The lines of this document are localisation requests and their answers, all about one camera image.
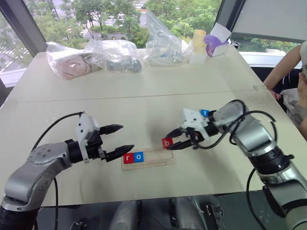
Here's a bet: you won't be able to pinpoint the red letter b block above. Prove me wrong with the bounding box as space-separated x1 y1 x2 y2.
161 137 174 150

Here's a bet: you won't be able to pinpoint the grey rounded robot leg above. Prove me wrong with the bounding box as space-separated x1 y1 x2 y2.
170 196 205 230
108 199 145 230

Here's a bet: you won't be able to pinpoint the person's light trousers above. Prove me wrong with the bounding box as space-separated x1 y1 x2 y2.
280 71 307 141

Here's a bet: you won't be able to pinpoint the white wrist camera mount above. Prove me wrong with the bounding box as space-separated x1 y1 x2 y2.
177 108 210 140
75 112 100 164

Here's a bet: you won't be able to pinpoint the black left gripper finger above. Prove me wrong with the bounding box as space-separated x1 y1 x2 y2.
104 144 135 163
99 124 124 136

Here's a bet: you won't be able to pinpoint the purple and white tissue box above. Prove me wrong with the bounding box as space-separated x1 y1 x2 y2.
203 22 232 58

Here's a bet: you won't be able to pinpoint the pale yellow stacked cups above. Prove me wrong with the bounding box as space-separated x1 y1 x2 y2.
192 29 207 49

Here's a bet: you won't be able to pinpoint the clear bag with grey object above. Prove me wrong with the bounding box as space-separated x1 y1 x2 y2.
84 39 142 73

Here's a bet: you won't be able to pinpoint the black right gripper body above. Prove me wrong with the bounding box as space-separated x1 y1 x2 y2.
184 127 205 150

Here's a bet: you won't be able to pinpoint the tall clear plastic bag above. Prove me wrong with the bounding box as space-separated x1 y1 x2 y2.
143 9 189 67

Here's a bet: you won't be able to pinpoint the person's dark shirt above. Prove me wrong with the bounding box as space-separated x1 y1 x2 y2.
272 67 303 97

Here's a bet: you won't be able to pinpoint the dark window frame pillar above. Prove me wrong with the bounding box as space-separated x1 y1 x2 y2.
0 0 47 59

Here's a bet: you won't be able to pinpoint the grey roller blind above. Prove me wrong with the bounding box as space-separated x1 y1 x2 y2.
229 0 307 44

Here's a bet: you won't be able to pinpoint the clear acrylic tile tray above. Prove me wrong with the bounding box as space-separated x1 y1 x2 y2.
121 147 177 172

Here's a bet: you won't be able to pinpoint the clear bag with pink cloth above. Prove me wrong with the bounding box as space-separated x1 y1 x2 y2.
45 41 106 80

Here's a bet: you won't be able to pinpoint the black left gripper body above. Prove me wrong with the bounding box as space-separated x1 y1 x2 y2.
86 130 107 161

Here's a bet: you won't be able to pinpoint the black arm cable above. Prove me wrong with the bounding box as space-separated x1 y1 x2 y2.
195 109 277 151
30 111 85 230

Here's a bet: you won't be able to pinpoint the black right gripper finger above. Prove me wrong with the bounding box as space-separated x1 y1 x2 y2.
167 128 187 139
170 139 193 151

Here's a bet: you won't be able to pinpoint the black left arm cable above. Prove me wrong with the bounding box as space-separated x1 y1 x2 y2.
30 111 85 230

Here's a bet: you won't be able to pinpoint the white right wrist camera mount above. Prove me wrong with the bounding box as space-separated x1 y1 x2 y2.
177 108 210 140

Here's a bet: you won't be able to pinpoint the blue letter o block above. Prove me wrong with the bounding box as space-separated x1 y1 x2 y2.
133 151 145 163

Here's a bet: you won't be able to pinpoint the person's hand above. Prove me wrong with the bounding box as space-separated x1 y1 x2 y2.
269 87 285 102

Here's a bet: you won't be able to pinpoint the black metal bracket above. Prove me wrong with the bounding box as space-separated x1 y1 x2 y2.
203 202 224 230

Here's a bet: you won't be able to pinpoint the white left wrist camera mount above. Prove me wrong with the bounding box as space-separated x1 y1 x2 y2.
75 112 100 164

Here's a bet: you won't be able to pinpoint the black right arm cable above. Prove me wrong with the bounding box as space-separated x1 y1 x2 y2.
195 109 277 151

